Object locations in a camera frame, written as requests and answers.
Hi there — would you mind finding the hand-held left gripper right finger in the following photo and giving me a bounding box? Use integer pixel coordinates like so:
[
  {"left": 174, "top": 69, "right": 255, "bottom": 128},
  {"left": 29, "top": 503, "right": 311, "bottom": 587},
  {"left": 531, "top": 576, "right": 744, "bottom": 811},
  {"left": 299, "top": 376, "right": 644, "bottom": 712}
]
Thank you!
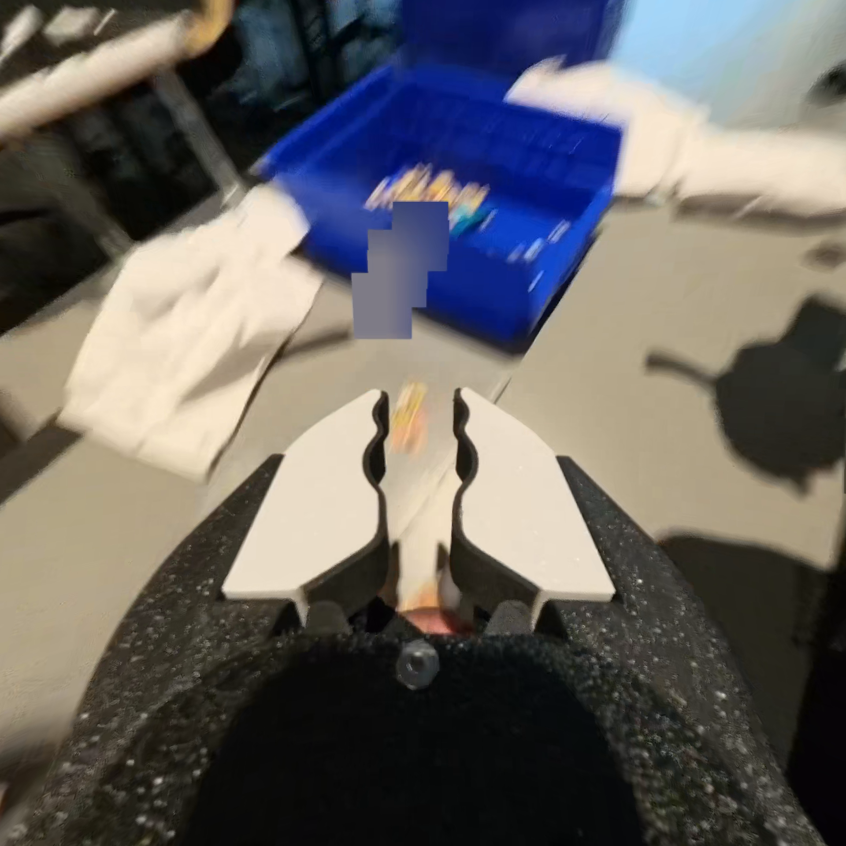
[{"left": 451, "top": 387, "right": 617, "bottom": 623}]

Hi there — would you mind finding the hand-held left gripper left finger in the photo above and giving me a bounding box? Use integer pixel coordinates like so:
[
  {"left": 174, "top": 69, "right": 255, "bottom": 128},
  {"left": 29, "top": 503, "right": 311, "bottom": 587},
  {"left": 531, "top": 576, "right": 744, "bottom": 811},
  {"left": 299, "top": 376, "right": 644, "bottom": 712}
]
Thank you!
[{"left": 221, "top": 390, "right": 391, "bottom": 627}]

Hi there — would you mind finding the pile of tan bricks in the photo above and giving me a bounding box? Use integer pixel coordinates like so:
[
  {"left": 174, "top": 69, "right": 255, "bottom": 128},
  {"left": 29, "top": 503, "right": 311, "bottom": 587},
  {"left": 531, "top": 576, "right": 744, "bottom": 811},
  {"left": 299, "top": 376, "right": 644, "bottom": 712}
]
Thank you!
[{"left": 364, "top": 164, "right": 497, "bottom": 235}]

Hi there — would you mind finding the blue plastic bin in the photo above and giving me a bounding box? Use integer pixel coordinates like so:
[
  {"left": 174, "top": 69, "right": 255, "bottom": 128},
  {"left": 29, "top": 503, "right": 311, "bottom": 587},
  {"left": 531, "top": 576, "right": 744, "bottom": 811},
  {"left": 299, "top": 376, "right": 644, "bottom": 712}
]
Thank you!
[
  {"left": 400, "top": 0, "right": 629, "bottom": 70},
  {"left": 258, "top": 63, "right": 625, "bottom": 354}
]

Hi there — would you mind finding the grey desk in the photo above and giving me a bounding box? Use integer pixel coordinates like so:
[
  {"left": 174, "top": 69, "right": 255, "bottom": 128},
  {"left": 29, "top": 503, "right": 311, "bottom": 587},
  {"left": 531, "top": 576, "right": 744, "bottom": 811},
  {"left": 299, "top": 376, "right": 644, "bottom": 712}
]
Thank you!
[{"left": 0, "top": 192, "right": 846, "bottom": 781}]

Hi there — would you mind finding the grey instruction booklet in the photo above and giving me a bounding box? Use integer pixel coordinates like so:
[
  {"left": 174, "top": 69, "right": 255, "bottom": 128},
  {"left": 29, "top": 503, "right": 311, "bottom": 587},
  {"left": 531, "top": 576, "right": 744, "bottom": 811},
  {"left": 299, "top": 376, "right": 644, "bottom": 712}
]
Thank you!
[{"left": 370, "top": 357, "right": 523, "bottom": 599}]

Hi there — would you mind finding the grey metal stand pole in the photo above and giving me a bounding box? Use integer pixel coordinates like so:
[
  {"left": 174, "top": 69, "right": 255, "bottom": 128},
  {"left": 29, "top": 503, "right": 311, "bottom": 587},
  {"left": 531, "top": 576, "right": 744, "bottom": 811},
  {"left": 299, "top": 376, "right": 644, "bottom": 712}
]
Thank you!
[{"left": 151, "top": 66, "right": 249, "bottom": 209}]

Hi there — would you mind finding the white bar with cords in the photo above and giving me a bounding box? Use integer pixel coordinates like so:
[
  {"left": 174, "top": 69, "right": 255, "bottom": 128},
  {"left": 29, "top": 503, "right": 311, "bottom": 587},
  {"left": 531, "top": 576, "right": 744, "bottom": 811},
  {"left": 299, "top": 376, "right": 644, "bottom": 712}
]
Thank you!
[{"left": 0, "top": 10, "right": 199, "bottom": 143}]

